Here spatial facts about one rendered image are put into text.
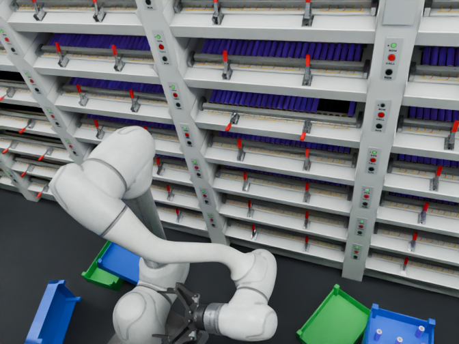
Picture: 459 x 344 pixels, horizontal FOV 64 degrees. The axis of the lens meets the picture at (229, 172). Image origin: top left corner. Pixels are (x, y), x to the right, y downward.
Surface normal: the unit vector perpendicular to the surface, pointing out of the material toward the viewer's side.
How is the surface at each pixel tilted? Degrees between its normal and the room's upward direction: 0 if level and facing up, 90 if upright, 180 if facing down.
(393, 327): 0
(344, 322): 0
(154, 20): 90
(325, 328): 0
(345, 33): 109
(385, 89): 90
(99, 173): 38
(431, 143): 19
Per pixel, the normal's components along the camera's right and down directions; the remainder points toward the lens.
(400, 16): -0.35, 0.70
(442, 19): -0.25, -0.43
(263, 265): 0.52, -0.53
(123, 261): 0.22, -0.59
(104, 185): 0.54, -0.27
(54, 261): -0.15, -0.70
